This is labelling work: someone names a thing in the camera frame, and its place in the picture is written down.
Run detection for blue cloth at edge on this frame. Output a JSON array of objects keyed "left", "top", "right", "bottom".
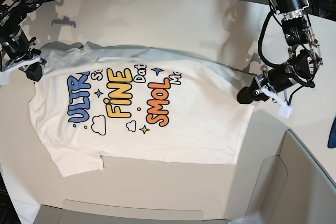
[{"left": 327, "top": 118, "right": 336, "bottom": 149}]

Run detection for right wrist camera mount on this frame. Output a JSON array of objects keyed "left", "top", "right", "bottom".
[{"left": 1, "top": 49, "right": 47, "bottom": 86}]

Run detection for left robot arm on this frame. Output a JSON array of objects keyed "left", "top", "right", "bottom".
[{"left": 237, "top": 0, "right": 323, "bottom": 104}]

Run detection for white printed t-shirt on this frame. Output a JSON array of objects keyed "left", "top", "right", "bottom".
[{"left": 29, "top": 43, "right": 253, "bottom": 177}]

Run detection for grey cardboard box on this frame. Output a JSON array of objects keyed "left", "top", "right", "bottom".
[{"left": 35, "top": 130, "right": 335, "bottom": 223}]

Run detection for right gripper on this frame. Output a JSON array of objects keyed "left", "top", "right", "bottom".
[{"left": 1, "top": 28, "right": 43, "bottom": 82}]

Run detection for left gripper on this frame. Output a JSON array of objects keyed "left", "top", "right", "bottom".
[{"left": 236, "top": 65, "right": 315, "bottom": 104}]

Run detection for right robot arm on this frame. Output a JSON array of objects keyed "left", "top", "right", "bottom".
[{"left": 1, "top": 0, "right": 49, "bottom": 85}]

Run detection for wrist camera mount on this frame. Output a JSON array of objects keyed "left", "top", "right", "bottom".
[
  {"left": 1, "top": 49, "right": 47, "bottom": 86},
  {"left": 253, "top": 85, "right": 293, "bottom": 118}
]

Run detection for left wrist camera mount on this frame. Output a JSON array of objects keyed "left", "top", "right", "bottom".
[{"left": 253, "top": 85, "right": 293, "bottom": 118}]

